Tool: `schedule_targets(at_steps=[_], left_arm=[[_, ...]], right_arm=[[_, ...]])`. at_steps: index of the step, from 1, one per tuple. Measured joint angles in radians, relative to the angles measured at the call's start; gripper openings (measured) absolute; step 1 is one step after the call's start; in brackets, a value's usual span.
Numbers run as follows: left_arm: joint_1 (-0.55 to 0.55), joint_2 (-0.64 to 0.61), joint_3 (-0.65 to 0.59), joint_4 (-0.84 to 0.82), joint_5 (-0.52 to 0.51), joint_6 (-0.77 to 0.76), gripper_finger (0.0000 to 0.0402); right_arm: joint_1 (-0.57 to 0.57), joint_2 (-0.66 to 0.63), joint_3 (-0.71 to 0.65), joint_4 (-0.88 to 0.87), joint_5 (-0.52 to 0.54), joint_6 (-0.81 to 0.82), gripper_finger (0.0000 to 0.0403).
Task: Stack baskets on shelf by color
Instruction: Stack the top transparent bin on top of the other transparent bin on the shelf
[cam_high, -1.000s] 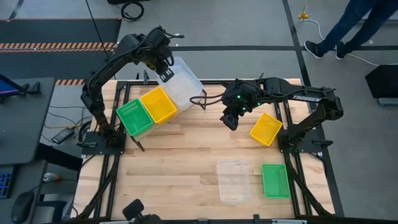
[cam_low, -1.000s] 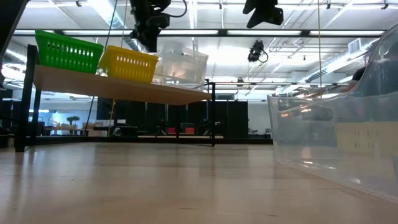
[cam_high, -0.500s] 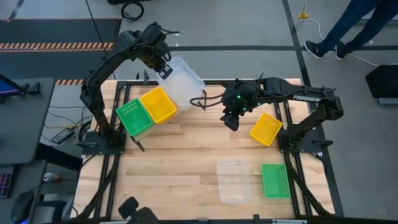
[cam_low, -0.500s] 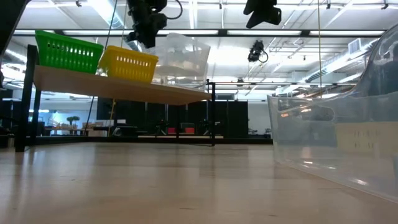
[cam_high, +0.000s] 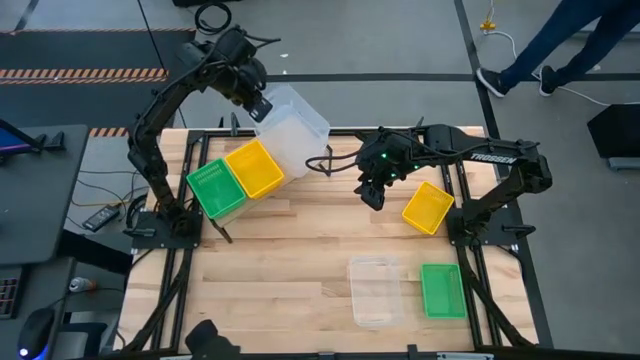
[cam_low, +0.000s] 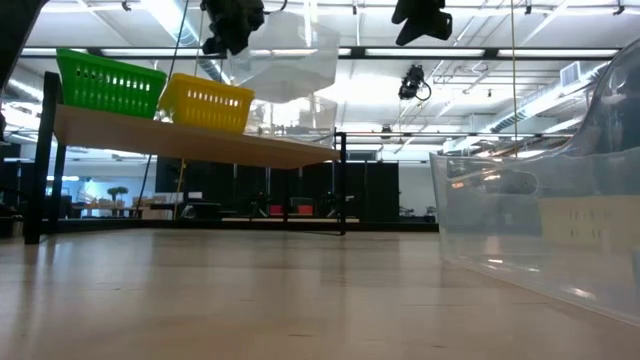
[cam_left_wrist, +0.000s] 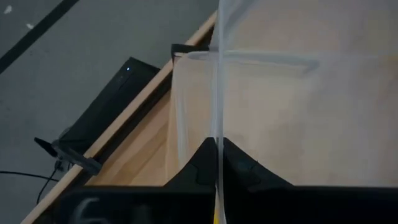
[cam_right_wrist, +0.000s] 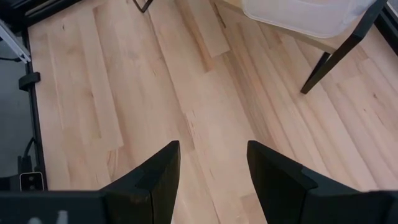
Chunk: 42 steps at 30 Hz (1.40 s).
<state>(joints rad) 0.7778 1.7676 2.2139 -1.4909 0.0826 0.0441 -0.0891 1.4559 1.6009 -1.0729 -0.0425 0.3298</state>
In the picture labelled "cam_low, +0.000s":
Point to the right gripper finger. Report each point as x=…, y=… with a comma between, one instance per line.
x=405, y=35

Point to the yellow plastic basket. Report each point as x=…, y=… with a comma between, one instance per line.
x=205, y=117
x=210, y=83

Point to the clear plastic basket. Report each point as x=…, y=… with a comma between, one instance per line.
x=290, y=65
x=550, y=280
x=300, y=122

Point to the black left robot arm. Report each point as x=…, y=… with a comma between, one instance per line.
x=15, y=25

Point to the red box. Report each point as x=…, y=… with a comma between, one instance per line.
x=305, y=209
x=276, y=210

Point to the potted plant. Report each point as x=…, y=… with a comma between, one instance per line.
x=117, y=192

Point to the black overhead camera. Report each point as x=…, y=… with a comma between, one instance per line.
x=412, y=82

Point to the overhead light bar frame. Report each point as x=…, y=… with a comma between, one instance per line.
x=492, y=52

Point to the wooden shelf with black frame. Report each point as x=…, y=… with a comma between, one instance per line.
x=200, y=142

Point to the black partition wall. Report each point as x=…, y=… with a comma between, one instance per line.
x=375, y=190

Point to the black aluminium table frame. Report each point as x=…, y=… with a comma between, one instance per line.
x=250, y=226

